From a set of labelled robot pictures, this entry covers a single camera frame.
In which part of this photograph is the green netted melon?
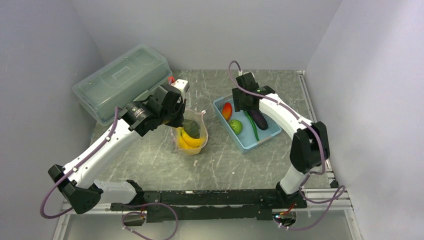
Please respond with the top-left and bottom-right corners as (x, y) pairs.
(183, 119), (201, 139)

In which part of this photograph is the light blue plastic basket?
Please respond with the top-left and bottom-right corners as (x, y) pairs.
(213, 95), (282, 154)

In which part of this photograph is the yellow banana bunch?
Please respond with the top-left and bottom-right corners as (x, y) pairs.
(175, 127), (206, 156)

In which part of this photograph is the clear zip top bag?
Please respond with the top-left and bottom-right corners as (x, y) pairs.
(171, 109), (209, 156)

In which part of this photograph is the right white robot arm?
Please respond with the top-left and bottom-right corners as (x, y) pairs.
(232, 86), (330, 208)

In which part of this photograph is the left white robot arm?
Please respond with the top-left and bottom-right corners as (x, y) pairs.
(48, 96), (186, 214)

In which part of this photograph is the red orange mango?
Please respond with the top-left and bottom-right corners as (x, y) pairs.
(221, 102), (233, 122)

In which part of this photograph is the dark purple eggplant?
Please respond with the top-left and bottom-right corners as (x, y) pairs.
(248, 110), (269, 130)

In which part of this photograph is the green chili pepper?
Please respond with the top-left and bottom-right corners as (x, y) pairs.
(244, 111), (260, 142)

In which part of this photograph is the small green lime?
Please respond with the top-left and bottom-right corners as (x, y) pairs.
(228, 119), (243, 135)

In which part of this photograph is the clear green storage box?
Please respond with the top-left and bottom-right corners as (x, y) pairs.
(72, 44), (173, 126)

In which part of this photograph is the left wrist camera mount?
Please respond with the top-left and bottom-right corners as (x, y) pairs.
(146, 79), (190, 117)

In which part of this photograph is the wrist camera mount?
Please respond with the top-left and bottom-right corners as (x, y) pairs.
(236, 72), (259, 92)
(146, 79), (190, 117)

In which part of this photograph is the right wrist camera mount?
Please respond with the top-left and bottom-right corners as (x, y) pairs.
(236, 72), (259, 92)

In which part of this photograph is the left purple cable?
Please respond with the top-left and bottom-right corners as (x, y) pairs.
(40, 106), (120, 220)

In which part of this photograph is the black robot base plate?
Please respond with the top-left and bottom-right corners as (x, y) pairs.
(110, 188), (307, 223)

